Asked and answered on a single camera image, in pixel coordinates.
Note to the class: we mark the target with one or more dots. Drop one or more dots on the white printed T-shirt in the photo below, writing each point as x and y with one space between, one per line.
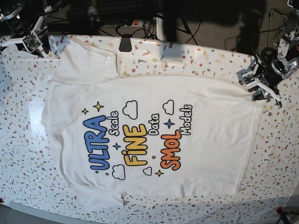
149 135

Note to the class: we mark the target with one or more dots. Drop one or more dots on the red black corner clamp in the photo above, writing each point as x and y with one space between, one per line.
279 211

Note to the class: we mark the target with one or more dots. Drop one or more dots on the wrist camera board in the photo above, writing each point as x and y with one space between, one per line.
248 78
31 43

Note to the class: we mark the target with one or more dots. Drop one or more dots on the black table clamp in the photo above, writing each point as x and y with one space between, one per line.
125 44

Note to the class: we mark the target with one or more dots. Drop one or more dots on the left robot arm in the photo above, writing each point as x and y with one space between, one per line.
273 65

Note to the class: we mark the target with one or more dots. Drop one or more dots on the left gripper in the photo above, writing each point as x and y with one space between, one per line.
265 85

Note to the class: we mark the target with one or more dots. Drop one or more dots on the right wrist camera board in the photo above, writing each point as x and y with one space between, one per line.
31 43

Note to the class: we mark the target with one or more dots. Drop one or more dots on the white power strip red switch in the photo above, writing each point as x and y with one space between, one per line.
124 22

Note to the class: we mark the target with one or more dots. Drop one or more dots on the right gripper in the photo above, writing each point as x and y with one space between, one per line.
40 30

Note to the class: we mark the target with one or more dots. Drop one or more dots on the black tripod stand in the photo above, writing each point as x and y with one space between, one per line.
187 31

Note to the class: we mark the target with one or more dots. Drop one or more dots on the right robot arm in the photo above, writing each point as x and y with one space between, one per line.
26 21

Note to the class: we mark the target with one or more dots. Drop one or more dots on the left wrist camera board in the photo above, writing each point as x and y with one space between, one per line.
248 78

